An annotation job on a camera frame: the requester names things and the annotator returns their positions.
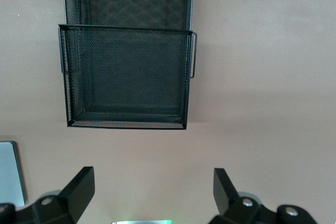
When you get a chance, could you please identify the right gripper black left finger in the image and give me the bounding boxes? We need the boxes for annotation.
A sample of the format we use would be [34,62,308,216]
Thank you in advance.
[0,166,96,224]

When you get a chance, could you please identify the black mesh two-tier organizer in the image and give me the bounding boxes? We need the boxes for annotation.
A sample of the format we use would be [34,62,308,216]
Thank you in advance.
[57,0,198,131]

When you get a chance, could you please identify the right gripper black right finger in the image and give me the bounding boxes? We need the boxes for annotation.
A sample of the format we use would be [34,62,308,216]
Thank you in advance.
[208,167,319,224]

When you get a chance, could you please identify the silver laptop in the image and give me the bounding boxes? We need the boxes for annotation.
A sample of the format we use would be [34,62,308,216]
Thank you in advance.
[0,141,27,208]

